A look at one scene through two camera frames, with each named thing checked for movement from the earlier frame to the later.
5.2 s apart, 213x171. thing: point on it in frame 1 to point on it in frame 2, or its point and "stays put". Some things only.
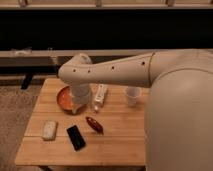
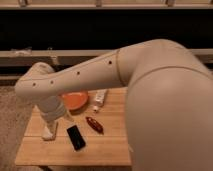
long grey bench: (27, 65) stays put
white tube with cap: (100, 93) stays put
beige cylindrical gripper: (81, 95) to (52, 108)
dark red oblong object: (95, 124) stays put
